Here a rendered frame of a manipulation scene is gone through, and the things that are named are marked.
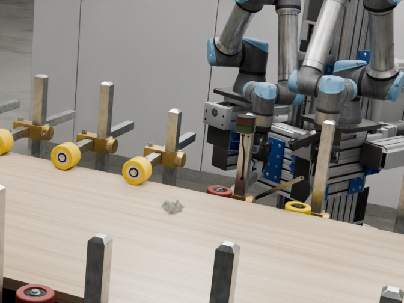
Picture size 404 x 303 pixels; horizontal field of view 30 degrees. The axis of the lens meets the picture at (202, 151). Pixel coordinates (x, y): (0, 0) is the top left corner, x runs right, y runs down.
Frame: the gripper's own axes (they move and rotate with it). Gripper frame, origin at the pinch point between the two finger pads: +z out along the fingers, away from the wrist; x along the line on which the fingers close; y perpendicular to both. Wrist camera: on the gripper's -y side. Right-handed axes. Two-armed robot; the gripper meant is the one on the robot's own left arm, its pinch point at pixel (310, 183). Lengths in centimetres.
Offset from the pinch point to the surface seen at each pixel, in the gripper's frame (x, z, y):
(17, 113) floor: 425, 92, -186
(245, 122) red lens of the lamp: -7.9, -20.1, -24.0
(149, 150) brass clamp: 8, -4, -53
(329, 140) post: -11.0, -17.6, 1.8
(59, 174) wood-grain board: -7, 3, -80
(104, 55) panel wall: 301, 13, -100
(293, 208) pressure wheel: -20.0, 1.9, -8.0
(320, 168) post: -10.4, -8.4, 0.2
